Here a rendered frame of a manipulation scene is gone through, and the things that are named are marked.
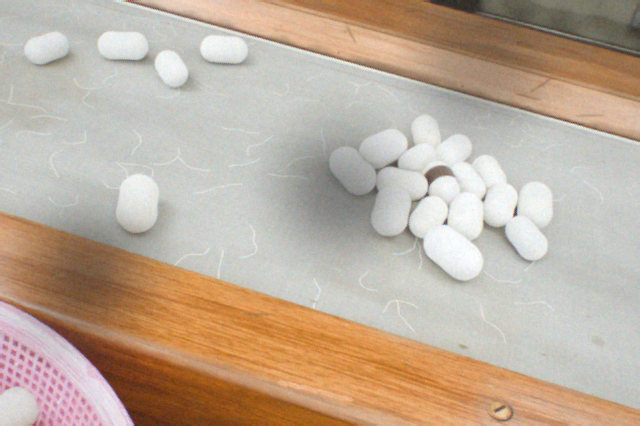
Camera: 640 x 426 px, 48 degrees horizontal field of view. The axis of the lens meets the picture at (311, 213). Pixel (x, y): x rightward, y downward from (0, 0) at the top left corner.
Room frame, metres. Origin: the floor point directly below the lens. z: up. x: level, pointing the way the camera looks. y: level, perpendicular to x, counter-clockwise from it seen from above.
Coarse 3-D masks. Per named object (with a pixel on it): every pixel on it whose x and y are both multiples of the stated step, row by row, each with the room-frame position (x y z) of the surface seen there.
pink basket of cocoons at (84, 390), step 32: (0, 320) 0.19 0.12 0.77; (32, 320) 0.19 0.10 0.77; (0, 352) 0.19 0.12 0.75; (32, 352) 0.19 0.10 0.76; (64, 352) 0.18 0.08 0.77; (0, 384) 0.19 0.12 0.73; (32, 384) 0.18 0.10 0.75; (64, 384) 0.18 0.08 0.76; (96, 384) 0.17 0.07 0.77; (64, 416) 0.17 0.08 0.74; (96, 416) 0.16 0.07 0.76; (128, 416) 0.16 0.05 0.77
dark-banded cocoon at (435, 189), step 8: (424, 168) 0.39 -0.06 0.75; (448, 176) 0.38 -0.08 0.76; (432, 184) 0.38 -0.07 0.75; (440, 184) 0.37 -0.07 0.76; (448, 184) 0.37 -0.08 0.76; (456, 184) 0.38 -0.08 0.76; (432, 192) 0.37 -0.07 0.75; (440, 192) 0.37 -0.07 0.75; (448, 192) 0.37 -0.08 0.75; (456, 192) 0.37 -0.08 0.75; (448, 200) 0.37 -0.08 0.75
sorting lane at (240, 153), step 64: (0, 0) 0.53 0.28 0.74; (64, 0) 0.55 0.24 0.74; (0, 64) 0.43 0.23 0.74; (64, 64) 0.45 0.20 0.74; (128, 64) 0.47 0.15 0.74; (192, 64) 0.49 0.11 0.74; (256, 64) 0.51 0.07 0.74; (320, 64) 0.53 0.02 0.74; (0, 128) 0.36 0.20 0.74; (64, 128) 0.37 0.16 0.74; (128, 128) 0.39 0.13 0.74; (192, 128) 0.40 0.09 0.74; (256, 128) 0.42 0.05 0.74; (320, 128) 0.44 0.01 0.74; (384, 128) 0.46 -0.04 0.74; (448, 128) 0.48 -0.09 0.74; (512, 128) 0.50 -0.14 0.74; (576, 128) 0.52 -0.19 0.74; (0, 192) 0.30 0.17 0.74; (64, 192) 0.31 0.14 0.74; (192, 192) 0.34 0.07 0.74; (256, 192) 0.35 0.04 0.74; (320, 192) 0.36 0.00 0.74; (576, 192) 0.43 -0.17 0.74; (192, 256) 0.28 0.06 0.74; (256, 256) 0.29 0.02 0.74; (320, 256) 0.30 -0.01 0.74; (384, 256) 0.32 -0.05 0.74; (512, 256) 0.34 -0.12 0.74; (576, 256) 0.35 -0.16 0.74; (384, 320) 0.27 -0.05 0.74; (448, 320) 0.28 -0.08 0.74; (512, 320) 0.29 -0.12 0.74; (576, 320) 0.30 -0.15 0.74; (576, 384) 0.25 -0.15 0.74
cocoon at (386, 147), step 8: (376, 136) 0.41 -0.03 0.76; (384, 136) 0.41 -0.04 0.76; (392, 136) 0.41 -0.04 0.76; (400, 136) 0.41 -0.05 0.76; (360, 144) 0.40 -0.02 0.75; (368, 144) 0.40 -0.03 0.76; (376, 144) 0.40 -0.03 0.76; (384, 144) 0.40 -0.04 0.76; (392, 144) 0.41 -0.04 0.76; (400, 144) 0.41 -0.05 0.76; (360, 152) 0.40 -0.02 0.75; (368, 152) 0.40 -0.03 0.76; (376, 152) 0.40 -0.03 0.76; (384, 152) 0.40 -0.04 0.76; (392, 152) 0.40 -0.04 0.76; (400, 152) 0.41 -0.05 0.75; (368, 160) 0.39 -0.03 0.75; (376, 160) 0.39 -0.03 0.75; (384, 160) 0.40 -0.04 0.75; (392, 160) 0.40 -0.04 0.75; (376, 168) 0.40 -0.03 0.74
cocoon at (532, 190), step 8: (528, 184) 0.39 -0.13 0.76; (536, 184) 0.39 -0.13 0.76; (520, 192) 0.39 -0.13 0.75; (528, 192) 0.38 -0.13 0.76; (536, 192) 0.38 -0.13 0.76; (544, 192) 0.38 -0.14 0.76; (520, 200) 0.38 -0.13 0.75; (528, 200) 0.37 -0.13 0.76; (536, 200) 0.37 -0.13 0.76; (544, 200) 0.37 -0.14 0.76; (520, 208) 0.37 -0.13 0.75; (528, 208) 0.37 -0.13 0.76; (536, 208) 0.37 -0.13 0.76; (544, 208) 0.37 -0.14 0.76; (528, 216) 0.37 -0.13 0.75; (536, 216) 0.37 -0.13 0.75; (544, 216) 0.37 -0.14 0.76; (536, 224) 0.36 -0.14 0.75; (544, 224) 0.37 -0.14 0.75
